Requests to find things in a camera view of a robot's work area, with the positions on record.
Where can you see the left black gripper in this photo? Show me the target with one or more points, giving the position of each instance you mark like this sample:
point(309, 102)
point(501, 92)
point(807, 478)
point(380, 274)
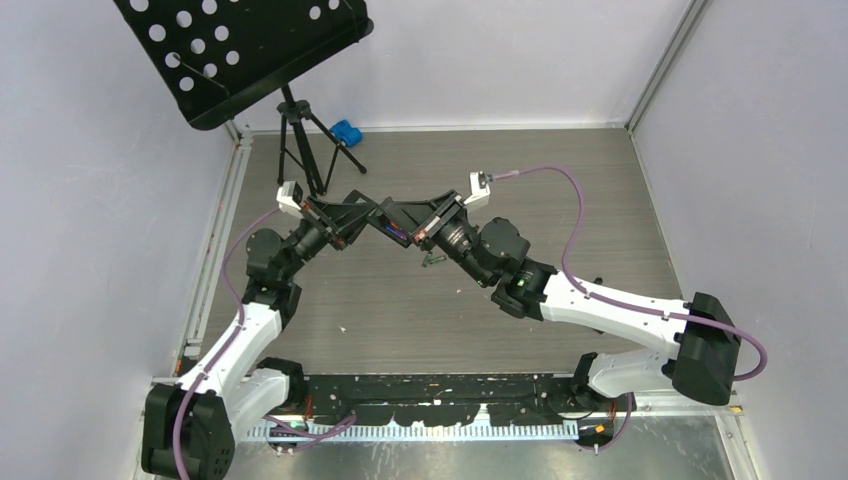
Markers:
point(342, 220)

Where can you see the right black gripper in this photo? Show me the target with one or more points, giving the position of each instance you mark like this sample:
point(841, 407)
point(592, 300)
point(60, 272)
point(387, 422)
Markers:
point(426, 219)

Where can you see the black remote control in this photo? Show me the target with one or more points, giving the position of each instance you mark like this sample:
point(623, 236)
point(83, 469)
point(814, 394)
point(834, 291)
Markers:
point(383, 223)

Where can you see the dark green battery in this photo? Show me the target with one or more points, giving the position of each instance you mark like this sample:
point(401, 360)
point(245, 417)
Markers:
point(431, 259)

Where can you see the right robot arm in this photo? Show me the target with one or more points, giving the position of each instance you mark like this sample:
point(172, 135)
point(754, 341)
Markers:
point(688, 346)

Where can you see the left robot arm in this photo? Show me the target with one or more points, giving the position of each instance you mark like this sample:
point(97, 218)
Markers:
point(192, 425)

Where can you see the blue plastic object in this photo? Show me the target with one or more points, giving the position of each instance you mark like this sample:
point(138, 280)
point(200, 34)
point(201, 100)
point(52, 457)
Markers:
point(346, 133)

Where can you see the black tripod stand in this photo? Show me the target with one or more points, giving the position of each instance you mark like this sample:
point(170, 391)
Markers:
point(294, 143)

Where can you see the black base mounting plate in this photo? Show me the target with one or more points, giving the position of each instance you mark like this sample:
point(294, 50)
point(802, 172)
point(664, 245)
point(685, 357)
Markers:
point(438, 400)

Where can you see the black perforated music stand desk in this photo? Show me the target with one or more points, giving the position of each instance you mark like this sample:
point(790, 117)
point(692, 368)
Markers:
point(218, 58)

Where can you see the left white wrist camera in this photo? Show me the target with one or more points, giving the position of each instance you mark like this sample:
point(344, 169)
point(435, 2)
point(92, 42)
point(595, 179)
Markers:
point(289, 198)

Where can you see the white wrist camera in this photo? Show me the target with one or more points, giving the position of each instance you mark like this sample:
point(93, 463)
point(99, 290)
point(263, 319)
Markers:
point(480, 190)
point(289, 198)

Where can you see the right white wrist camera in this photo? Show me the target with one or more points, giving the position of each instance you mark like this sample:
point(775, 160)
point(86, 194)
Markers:
point(480, 190)

